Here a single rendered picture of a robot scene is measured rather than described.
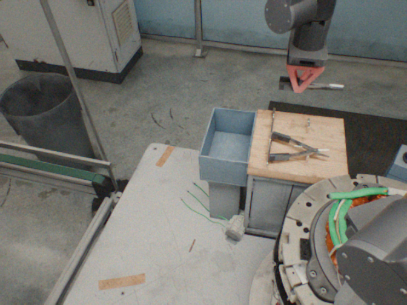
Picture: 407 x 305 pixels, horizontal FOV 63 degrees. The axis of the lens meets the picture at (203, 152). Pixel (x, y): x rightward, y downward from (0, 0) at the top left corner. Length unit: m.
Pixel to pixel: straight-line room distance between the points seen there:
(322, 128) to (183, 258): 0.47
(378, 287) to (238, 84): 2.53
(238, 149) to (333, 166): 0.24
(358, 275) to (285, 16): 0.40
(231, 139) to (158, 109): 1.69
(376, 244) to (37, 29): 2.87
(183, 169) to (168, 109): 1.48
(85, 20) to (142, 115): 0.78
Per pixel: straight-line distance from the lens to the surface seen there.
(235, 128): 0.86
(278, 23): 0.56
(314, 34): 0.62
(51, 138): 1.93
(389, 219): 0.25
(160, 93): 2.67
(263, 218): 0.86
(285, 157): 0.69
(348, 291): 0.48
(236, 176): 0.74
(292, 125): 0.79
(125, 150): 2.26
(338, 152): 0.76
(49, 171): 1.21
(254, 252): 0.90
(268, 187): 0.75
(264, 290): 0.85
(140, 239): 0.94
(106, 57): 2.73
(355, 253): 0.24
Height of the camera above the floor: 1.59
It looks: 47 degrees down
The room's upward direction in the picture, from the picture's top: 3 degrees counter-clockwise
